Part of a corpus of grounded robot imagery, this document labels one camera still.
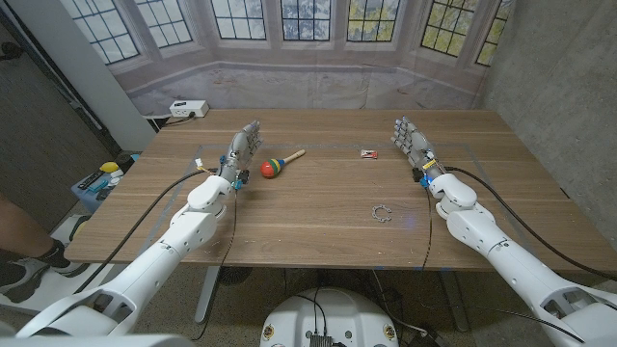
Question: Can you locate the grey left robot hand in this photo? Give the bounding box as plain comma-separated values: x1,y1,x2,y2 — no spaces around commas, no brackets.
216,120,265,190

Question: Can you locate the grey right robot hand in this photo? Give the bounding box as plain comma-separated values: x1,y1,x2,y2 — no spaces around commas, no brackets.
389,115,447,183

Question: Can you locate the colourful wooden maraca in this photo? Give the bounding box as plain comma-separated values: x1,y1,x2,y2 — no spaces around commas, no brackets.
260,148,307,179

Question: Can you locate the printed window backdrop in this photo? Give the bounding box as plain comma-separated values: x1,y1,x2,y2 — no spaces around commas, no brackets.
60,0,515,118

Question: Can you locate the black round fan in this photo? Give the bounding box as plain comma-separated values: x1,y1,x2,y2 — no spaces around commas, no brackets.
217,266,254,286

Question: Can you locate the white table leg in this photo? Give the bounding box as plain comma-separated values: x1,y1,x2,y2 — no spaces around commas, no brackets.
194,265,221,324

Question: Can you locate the blue storage bin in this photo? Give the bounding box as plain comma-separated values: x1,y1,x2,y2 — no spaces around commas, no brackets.
70,153,141,214

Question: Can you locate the grey table leg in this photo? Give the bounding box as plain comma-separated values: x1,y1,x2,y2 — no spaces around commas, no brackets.
439,270,469,333

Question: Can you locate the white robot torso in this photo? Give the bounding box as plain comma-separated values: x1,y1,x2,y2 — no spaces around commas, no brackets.
259,287,400,347

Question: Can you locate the person's bare leg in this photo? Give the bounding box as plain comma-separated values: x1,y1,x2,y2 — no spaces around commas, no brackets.
0,192,54,264

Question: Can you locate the grey and black sneaker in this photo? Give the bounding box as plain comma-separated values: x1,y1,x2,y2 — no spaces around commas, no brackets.
0,239,91,304

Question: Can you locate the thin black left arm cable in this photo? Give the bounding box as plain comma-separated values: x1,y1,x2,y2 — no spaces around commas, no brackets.
192,188,239,341

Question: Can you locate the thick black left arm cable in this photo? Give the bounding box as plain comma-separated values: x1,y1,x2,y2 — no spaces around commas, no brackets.
74,168,219,294

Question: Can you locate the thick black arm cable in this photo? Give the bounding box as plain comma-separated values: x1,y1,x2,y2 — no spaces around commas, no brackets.
443,166,617,282
74,168,219,294

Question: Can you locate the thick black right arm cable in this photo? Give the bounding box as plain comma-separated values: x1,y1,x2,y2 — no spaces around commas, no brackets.
443,166,617,282

